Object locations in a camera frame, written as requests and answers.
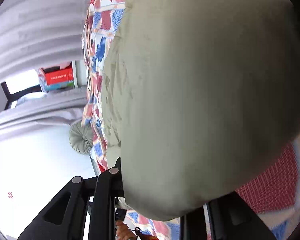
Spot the olive green puffer jacket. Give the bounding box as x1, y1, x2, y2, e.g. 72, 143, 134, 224
102, 0, 300, 221

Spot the grey curtain panel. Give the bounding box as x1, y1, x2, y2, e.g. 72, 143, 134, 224
0, 87, 87, 141
0, 0, 90, 84

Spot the teal box on windowsill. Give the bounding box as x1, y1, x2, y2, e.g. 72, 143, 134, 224
37, 69, 74, 93

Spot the grey curtain left panel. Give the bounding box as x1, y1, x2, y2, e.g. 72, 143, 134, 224
0, 87, 87, 141

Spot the leaf patterned patchwork bedspread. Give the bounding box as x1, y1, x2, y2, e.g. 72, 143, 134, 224
83, 0, 300, 239

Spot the red box on windowsill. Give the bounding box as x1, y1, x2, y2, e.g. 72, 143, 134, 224
45, 68, 74, 85

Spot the grey curtain right panel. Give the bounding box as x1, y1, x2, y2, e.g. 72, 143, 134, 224
0, 0, 90, 84

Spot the round grey-green pleated cushion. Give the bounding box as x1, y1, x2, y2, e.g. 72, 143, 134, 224
69, 121, 93, 155

